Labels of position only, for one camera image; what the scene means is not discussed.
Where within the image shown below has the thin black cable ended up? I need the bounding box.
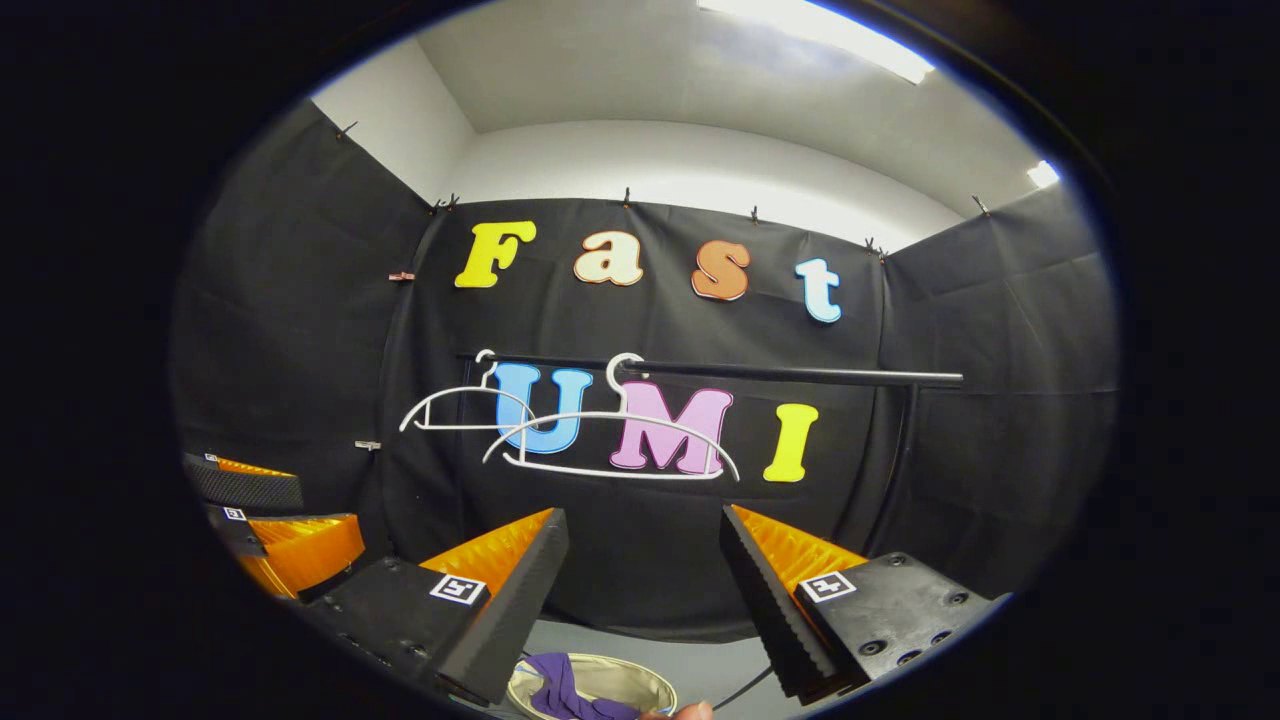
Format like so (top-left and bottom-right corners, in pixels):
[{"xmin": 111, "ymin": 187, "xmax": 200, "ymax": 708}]
[{"xmin": 713, "ymin": 663, "xmax": 776, "ymax": 712}]

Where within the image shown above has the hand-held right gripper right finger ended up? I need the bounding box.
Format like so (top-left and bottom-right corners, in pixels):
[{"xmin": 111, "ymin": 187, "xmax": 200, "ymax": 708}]
[{"xmin": 720, "ymin": 503, "xmax": 1006, "ymax": 704}]

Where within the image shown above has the black metal clothes rack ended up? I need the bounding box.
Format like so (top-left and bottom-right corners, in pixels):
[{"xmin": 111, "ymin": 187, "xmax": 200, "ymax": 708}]
[{"xmin": 455, "ymin": 350, "xmax": 966, "ymax": 561}]

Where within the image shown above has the white plastic clothes hanger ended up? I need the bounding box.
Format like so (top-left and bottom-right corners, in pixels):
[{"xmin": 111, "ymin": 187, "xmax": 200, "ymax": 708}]
[
  {"xmin": 400, "ymin": 349, "xmax": 538, "ymax": 433},
  {"xmin": 483, "ymin": 352, "xmax": 742, "ymax": 483}
]

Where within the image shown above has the purple ribbed shirt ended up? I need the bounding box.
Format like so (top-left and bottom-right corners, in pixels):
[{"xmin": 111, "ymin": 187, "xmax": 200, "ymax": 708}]
[{"xmin": 525, "ymin": 652, "xmax": 643, "ymax": 720}]

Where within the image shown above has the cream round laundry hamper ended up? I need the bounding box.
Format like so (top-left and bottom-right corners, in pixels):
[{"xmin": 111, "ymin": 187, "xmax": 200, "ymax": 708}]
[{"xmin": 507, "ymin": 652, "xmax": 679, "ymax": 720}]

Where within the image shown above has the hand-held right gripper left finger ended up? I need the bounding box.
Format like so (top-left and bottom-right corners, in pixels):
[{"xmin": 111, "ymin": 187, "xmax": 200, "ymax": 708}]
[{"xmin": 300, "ymin": 507, "xmax": 571, "ymax": 706}]

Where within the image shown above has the long ceiling light panel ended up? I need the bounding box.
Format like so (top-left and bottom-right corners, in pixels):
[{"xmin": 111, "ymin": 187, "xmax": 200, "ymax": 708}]
[{"xmin": 697, "ymin": 0, "xmax": 936, "ymax": 86}]

